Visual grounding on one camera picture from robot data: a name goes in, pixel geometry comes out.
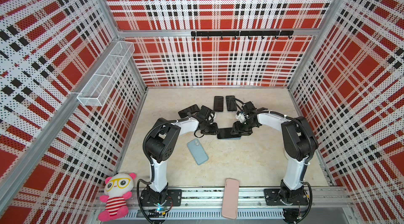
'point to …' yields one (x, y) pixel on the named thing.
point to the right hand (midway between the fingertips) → (236, 134)
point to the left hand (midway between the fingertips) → (217, 134)
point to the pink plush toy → (118, 189)
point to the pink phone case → (230, 204)
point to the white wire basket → (98, 89)
